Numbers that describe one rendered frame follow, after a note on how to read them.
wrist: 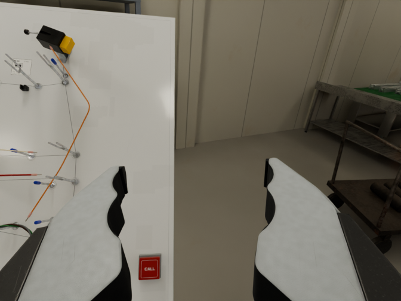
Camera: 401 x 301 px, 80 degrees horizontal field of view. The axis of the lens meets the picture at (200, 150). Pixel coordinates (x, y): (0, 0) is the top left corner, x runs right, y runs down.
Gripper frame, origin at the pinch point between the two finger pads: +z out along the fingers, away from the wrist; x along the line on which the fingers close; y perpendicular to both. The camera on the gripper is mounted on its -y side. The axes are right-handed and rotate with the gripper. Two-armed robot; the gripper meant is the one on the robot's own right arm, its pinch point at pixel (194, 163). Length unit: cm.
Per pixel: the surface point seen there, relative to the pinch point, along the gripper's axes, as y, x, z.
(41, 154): 21, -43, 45
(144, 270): 46, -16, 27
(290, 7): -20, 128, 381
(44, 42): -5, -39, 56
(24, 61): 0, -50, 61
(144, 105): 14, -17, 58
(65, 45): -4, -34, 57
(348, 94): 101, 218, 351
